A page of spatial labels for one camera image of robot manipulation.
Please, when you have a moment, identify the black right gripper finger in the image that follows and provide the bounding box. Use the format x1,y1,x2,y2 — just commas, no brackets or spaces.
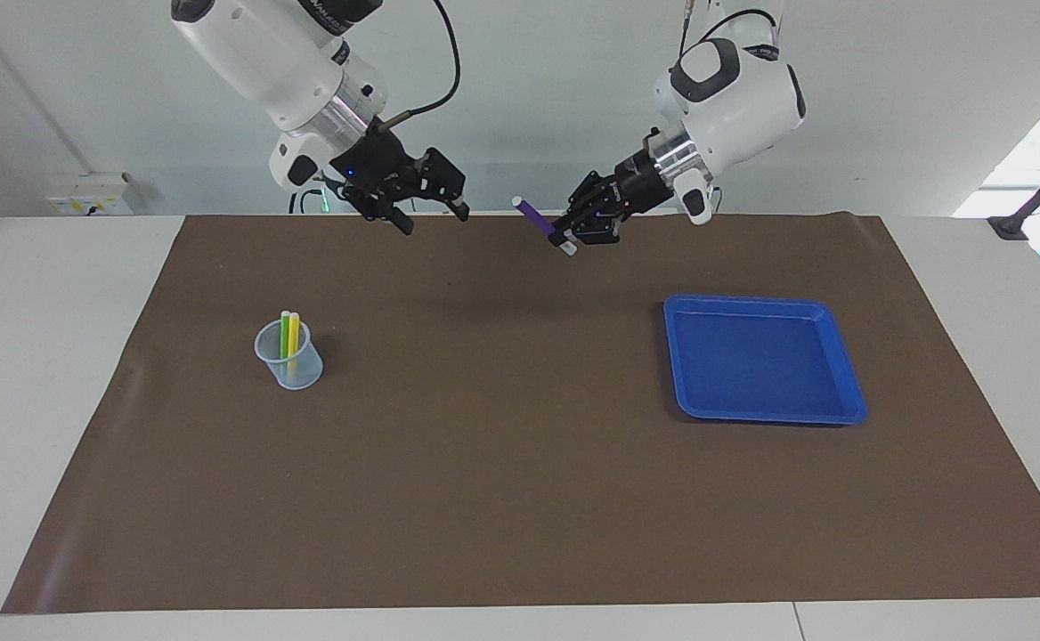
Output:
369,200,415,236
425,147,470,222

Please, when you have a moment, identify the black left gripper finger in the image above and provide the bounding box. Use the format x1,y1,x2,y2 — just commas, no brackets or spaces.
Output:
553,209,623,250
565,171,617,222

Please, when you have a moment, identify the purple marker pen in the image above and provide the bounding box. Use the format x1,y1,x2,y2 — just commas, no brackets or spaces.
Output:
512,197,578,256

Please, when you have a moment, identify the clear plastic cup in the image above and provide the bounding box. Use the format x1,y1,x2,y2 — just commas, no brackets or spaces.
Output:
254,319,324,391

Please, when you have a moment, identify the blue plastic tray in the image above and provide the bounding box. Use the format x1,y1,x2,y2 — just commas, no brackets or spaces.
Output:
662,295,869,426

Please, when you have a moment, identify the brown table mat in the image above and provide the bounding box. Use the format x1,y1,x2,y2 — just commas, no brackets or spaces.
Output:
1,212,1040,615

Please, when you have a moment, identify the black clamped pole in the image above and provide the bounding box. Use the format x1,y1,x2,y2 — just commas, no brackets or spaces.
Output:
987,142,1040,241

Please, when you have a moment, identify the black cable with green light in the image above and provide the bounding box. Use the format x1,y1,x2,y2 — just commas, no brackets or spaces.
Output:
288,174,343,216

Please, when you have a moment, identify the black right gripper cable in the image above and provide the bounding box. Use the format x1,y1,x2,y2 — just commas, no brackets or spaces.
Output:
382,0,462,126

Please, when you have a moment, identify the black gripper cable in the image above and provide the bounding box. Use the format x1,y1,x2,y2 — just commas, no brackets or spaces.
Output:
680,0,785,59
382,0,462,126

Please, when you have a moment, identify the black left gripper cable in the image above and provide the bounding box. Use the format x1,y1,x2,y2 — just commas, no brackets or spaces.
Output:
680,0,785,59

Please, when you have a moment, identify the white wall power outlet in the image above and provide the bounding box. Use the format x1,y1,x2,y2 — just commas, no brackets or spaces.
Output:
45,173,135,216

